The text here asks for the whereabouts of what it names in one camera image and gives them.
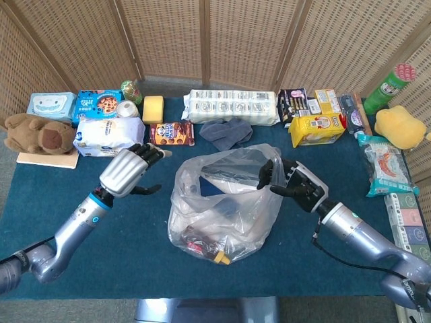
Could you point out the small white box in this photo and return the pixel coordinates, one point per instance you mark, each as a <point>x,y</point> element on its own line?
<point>314,107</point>

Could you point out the white toilet paper pack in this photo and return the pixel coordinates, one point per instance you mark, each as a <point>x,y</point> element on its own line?
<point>232,106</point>

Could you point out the brown panda biscuit box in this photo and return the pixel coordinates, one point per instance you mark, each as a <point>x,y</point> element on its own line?
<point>171,133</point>

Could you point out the yellow plush toy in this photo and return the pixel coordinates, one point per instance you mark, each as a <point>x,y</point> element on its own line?
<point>400,128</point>

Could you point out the brown capybara plush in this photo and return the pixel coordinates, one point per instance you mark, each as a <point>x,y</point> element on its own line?
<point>37,134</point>

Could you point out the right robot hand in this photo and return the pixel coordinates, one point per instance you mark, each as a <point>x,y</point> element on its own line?
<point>308,190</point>

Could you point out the small yellow box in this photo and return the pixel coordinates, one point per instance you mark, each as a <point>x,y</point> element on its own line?
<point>327,101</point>

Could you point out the green chips can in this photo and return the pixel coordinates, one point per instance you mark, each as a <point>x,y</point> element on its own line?
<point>387,89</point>

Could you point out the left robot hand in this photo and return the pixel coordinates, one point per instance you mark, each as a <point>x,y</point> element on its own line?
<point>123,171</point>

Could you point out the woven folding screen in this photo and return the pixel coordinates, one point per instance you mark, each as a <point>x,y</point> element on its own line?
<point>242,37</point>

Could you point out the clear plastic bag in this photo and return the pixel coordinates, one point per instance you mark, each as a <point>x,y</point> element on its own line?
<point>215,215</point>

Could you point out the dark blue box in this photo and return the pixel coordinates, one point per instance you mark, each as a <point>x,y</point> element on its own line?
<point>210,186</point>

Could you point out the white tape roll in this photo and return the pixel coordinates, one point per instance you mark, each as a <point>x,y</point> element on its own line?
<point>127,109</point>

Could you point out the yellow cracker pack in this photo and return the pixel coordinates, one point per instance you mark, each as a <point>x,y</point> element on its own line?
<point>316,129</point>

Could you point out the white blue tissue pack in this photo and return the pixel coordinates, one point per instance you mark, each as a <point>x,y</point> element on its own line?
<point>104,134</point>

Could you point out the teal snack packet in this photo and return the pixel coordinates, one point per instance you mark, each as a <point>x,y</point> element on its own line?
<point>387,166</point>

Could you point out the dark purple snack pack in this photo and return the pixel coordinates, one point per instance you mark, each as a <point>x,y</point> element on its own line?
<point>291,102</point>

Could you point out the grey cloth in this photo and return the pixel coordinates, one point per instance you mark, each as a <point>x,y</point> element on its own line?
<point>225,133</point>

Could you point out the blue cookie box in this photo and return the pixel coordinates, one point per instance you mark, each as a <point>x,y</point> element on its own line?
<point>96,104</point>

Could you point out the brown sauce bottle yellow cap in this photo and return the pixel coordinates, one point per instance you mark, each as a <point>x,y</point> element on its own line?
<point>208,250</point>

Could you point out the light blue wipes pack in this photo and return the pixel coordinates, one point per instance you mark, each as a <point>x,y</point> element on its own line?
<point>50,106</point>

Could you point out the blue carpet mat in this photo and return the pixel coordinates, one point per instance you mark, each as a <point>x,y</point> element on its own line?
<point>128,242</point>

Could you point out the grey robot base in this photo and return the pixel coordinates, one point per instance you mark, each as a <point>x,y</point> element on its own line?
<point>208,309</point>

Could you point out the light wooden board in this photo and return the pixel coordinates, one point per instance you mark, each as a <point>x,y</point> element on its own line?
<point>50,161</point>

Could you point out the dark toothpaste pack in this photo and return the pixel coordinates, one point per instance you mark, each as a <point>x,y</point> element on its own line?
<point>353,116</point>

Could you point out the pastel tissue multipack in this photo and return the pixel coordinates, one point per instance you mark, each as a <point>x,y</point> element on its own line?
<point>409,222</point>

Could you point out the yellow sponge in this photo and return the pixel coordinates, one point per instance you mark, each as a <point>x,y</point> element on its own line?
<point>153,109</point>

